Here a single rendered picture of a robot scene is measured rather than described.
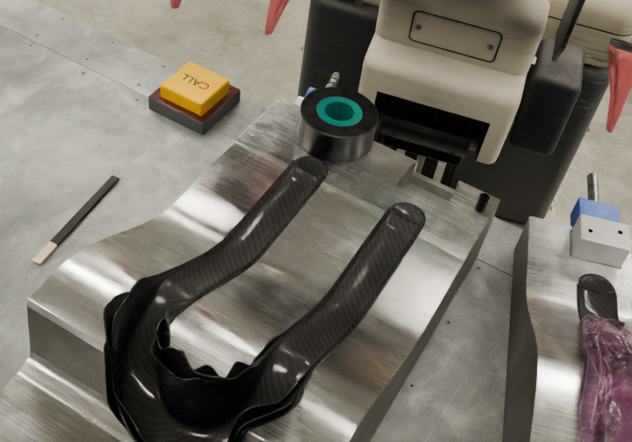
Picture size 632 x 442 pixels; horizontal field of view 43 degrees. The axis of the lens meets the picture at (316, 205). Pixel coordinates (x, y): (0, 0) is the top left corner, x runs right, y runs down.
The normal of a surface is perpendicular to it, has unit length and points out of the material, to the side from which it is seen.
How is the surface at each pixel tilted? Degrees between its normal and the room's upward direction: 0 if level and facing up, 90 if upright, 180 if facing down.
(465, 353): 0
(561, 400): 11
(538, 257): 0
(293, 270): 4
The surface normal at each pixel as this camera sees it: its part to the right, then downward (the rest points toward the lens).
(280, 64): 0.12, -0.69
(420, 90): -0.30, 0.75
